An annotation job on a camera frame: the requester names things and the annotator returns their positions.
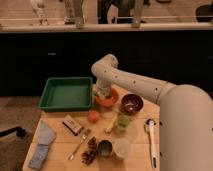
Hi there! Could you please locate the orange fruit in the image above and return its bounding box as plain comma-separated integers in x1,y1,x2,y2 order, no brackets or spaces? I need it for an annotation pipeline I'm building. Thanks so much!
87,110,100,123

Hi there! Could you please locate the metal fork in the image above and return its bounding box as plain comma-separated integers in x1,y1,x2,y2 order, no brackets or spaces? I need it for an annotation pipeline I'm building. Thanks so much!
68,128,91,160

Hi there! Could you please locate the green plastic cup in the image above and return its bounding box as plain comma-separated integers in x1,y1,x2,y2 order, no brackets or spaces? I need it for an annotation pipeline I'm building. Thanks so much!
116,115,129,131

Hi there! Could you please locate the green plastic tray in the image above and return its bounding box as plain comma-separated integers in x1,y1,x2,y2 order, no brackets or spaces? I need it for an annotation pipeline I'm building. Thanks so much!
39,77,93,112

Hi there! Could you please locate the black office chair base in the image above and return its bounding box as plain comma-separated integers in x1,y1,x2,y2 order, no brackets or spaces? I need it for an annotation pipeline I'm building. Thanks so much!
0,126,26,137

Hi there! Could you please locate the white handled utensil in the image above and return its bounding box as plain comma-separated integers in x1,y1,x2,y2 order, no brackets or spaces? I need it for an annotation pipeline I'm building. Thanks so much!
145,119,157,169

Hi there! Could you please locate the yellow banana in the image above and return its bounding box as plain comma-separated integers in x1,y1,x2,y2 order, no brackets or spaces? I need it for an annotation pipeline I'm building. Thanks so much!
105,114,118,133

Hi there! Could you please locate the white plastic cup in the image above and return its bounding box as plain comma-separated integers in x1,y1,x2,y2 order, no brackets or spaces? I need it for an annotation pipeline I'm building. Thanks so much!
113,138,131,160

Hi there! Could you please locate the wooden table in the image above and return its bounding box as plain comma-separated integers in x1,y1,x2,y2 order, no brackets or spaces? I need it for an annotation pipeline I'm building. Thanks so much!
22,83,161,171

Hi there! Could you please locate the blue sponge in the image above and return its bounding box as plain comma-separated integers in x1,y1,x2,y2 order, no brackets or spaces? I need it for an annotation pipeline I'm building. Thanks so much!
28,144,49,170

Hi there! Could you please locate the light blue cloth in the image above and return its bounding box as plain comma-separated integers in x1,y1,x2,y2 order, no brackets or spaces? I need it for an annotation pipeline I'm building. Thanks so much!
38,121,56,145

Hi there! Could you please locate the dark red bowl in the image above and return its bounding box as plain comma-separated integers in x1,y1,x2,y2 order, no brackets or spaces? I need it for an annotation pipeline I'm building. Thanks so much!
120,94,144,115

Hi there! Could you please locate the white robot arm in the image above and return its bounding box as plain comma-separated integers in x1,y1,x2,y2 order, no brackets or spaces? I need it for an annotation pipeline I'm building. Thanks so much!
91,54,213,171

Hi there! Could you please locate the brown snack box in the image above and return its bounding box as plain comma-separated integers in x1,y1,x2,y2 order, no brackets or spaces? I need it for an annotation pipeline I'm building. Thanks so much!
62,115,84,136

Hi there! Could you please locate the bunch of dark grapes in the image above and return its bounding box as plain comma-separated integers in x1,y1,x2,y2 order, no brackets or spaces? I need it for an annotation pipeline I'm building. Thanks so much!
82,137,98,165

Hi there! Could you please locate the orange bowl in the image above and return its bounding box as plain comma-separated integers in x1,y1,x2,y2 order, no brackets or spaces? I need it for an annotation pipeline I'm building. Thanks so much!
95,88,119,107

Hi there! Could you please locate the metal cup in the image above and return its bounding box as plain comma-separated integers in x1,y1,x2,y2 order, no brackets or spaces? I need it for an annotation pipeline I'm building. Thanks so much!
98,140,113,157

